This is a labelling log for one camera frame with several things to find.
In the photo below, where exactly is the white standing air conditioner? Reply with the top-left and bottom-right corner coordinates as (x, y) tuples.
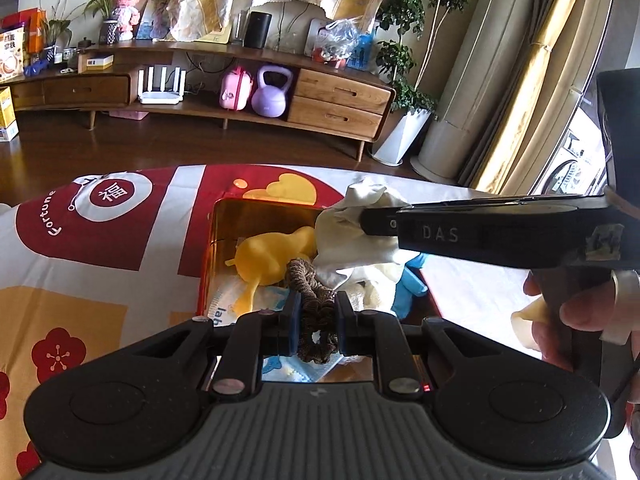
(410, 0), (542, 184)

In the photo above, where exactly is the pink plush doll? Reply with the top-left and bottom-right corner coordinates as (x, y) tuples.
(111, 0), (151, 41)

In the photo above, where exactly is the white cloth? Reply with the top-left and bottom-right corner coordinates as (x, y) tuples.
(315, 177), (414, 286)

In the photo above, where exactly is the person's right hand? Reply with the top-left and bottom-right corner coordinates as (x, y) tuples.
(522, 270), (640, 376)

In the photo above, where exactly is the small yellow white box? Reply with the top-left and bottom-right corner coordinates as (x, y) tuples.
(77, 52), (115, 74)

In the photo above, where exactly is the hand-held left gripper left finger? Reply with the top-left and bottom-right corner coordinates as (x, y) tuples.
(167, 291), (303, 401)

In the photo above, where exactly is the yellow curtain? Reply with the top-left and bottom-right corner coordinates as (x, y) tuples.
(457, 0), (621, 196)

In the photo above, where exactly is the wooden TV cabinet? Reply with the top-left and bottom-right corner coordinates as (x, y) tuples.
(10, 40), (399, 162)

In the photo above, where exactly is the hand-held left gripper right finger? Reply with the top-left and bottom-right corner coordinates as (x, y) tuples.
(335, 291), (483, 400)

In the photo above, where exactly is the black speaker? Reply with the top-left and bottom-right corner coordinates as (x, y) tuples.
(248, 11), (273, 50)

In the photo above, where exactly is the yellow carton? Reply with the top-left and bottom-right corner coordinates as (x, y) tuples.
(0, 86), (21, 142)

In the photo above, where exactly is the white printed snack box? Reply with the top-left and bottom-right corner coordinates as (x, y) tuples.
(0, 29), (27, 84)

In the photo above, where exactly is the white router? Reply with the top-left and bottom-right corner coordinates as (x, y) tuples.
(137, 65), (187, 106)

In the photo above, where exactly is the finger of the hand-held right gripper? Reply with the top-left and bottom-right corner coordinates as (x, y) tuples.
(359, 204), (412, 239)

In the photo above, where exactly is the plant in dark vase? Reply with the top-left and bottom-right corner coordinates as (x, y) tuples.
(82, 0), (122, 46)

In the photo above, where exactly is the washing machine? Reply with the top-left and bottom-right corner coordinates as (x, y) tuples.
(540, 125), (609, 197)

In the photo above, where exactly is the red printed tablecloth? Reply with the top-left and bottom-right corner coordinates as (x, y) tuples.
(0, 162), (640, 480)

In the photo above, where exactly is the purple kettlebell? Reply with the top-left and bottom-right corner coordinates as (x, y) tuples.
(251, 64), (294, 120)

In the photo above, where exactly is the pastel picture poster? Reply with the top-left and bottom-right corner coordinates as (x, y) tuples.
(136, 0), (174, 41)

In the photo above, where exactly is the white wet wipes packet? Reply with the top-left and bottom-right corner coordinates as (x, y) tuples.
(207, 277), (302, 332)

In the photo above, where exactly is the clear plastic bag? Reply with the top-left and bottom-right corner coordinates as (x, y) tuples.
(312, 17), (369, 69)

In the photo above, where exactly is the potted tree white planter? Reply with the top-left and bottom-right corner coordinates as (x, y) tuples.
(372, 0), (481, 167)

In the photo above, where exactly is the yellow rubber glove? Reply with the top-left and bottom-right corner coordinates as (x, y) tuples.
(224, 226), (317, 317)

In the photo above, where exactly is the brown hair scrunchie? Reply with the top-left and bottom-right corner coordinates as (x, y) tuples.
(285, 258), (344, 364)

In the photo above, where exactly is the orange gift box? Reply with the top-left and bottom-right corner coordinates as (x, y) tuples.
(0, 7), (46, 54)

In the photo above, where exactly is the cream plush toy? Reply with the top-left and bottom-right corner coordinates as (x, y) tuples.
(340, 260), (404, 317)

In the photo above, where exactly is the red tin box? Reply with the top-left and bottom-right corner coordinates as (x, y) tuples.
(197, 199), (444, 397)

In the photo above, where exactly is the blue rubber glove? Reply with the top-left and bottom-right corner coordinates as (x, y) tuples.
(390, 252), (429, 319)

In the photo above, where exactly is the small potted plant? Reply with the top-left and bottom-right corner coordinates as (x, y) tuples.
(39, 0), (76, 64)

